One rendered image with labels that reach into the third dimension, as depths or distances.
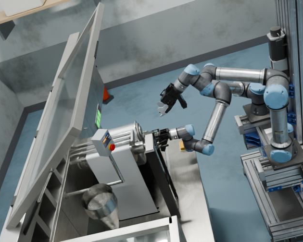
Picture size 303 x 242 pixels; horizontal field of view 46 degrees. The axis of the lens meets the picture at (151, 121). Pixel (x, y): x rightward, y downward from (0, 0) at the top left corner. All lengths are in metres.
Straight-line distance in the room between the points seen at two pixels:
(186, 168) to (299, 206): 1.00
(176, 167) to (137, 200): 0.43
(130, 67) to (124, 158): 3.43
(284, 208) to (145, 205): 1.21
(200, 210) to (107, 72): 3.47
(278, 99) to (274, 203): 1.23
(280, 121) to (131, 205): 0.96
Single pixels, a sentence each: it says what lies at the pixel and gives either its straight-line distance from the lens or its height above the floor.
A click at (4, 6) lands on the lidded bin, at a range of 4.49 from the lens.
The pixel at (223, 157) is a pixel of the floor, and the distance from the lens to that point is 3.65.
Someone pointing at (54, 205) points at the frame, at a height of 1.48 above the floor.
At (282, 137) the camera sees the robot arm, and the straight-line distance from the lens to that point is 2.12.
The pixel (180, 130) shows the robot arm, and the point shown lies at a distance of 2.26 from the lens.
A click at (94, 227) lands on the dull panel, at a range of 2.08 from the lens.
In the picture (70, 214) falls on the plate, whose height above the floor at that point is 1.34.
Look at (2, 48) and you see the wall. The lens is 5.34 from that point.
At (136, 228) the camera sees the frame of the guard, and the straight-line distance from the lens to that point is 1.25.
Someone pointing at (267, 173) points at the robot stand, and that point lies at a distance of 2.44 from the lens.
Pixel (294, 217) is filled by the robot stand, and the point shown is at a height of 0.21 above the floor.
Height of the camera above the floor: 2.56
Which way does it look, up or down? 36 degrees down
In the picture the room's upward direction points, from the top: 21 degrees counter-clockwise
